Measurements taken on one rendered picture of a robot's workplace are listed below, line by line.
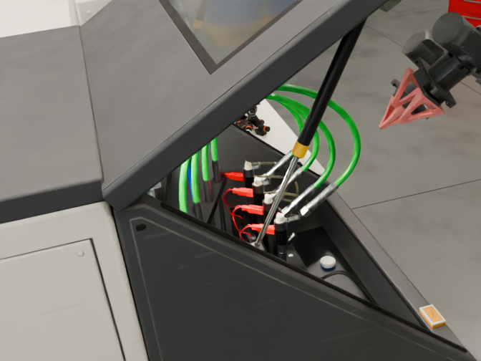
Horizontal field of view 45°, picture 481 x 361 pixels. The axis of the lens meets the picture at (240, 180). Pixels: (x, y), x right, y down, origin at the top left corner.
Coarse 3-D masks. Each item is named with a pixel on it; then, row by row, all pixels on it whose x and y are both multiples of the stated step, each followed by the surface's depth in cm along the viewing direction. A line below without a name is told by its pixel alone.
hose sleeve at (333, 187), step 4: (332, 184) 122; (328, 188) 122; (332, 188) 122; (336, 188) 122; (324, 192) 122; (328, 192) 122; (332, 192) 122; (316, 196) 123; (320, 196) 122; (324, 196) 122; (328, 196) 123; (312, 200) 123; (316, 200) 123; (320, 200) 122; (324, 200) 123; (308, 204) 123; (312, 204) 123; (316, 204) 123; (308, 208) 123; (312, 208) 123
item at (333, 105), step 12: (288, 84) 108; (312, 96) 110; (336, 108) 113; (348, 120) 115; (360, 144) 119; (180, 168) 111; (348, 168) 121; (180, 180) 111; (336, 180) 122; (180, 192) 113; (180, 204) 114
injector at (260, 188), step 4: (252, 184) 137; (256, 188) 136; (260, 188) 136; (256, 192) 136; (260, 192) 136; (256, 196) 137; (260, 196) 137; (264, 196) 138; (256, 200) 138; (260, 200) 137; (256, 204) 138; (260, 204) 138; (260, 216) 140; (260, 220) 141; (264, 236) 144; (264, 240) 144; (264, 244) 145
